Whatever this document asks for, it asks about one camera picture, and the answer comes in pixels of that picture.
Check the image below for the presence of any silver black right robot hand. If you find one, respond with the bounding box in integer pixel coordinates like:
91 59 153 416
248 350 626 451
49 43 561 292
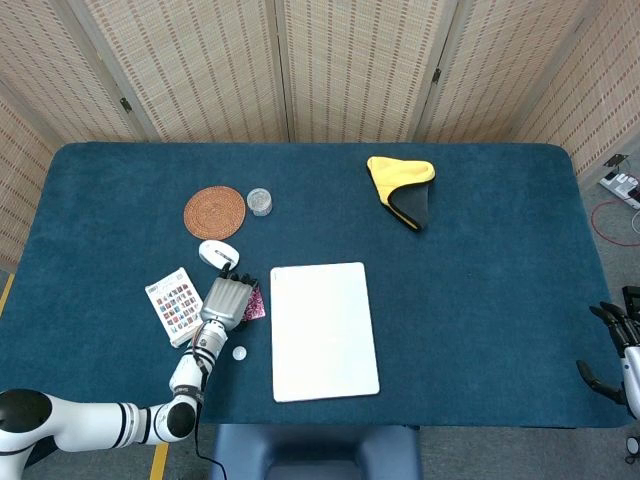
575 301 640 417

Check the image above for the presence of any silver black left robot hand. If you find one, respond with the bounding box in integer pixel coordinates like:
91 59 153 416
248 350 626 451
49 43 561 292
199 262 262 334

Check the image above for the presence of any pink patterned card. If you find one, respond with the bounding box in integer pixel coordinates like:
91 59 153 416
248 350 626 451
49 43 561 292
242 287 267 322

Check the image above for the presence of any blue robot base seat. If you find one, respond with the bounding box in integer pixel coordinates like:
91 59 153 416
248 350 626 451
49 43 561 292
213 423 423 480

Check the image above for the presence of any white box with pictures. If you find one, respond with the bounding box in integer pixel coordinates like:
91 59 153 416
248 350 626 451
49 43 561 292
144 267 207 350

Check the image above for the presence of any white board with black rim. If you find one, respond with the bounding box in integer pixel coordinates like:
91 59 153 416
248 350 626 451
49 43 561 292
269 261 381 404

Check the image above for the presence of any white computer mouse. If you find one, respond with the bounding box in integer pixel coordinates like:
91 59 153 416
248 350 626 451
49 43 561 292
198 239 242 269

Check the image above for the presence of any round woven rattan coaster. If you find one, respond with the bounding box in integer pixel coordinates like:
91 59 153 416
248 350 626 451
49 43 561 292
183 185 247 240

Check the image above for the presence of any clear round plastic container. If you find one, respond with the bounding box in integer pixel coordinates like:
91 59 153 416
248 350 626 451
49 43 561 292
246 187 274 218

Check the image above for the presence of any blue table cloth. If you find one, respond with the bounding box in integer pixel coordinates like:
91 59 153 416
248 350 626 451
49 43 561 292
0 142 633 430

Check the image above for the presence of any white power strip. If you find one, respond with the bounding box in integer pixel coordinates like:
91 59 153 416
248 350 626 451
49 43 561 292
599 169 640 210

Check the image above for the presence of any yellow grey microfibre cloth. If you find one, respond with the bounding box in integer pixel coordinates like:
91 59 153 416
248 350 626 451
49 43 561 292
366 155 436 234

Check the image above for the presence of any woven bamboo folding screen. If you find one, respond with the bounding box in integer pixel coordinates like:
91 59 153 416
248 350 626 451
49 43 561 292
0 0 640 274

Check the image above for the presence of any red cable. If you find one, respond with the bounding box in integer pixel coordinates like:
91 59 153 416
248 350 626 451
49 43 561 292
590 199 640 248

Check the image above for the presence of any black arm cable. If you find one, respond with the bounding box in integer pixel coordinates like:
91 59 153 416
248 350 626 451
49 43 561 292
191 399 227 480

